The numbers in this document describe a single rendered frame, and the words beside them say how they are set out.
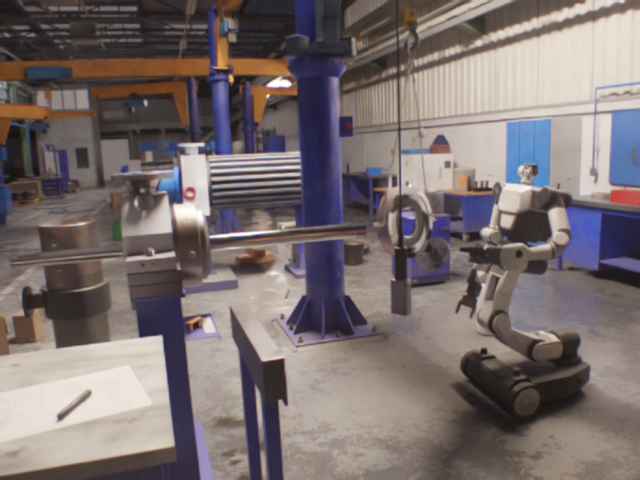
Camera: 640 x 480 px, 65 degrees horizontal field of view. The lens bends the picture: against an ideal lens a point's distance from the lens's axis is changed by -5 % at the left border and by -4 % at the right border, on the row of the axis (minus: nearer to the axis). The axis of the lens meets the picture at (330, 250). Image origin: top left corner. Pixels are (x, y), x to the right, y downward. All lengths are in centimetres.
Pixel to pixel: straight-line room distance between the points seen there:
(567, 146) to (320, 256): 406
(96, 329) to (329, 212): 188
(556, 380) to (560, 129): 438
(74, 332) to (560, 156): 575
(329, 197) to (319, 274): 61
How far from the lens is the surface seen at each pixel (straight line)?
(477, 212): 826
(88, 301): 370
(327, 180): 402
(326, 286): 415
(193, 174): 579
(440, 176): 917
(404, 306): 184
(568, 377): 331
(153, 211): 221
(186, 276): 226
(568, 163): 720
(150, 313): 209
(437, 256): 289
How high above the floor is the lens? 149
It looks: 11 degrees down
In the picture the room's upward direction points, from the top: 2 degrees counter-clockwise
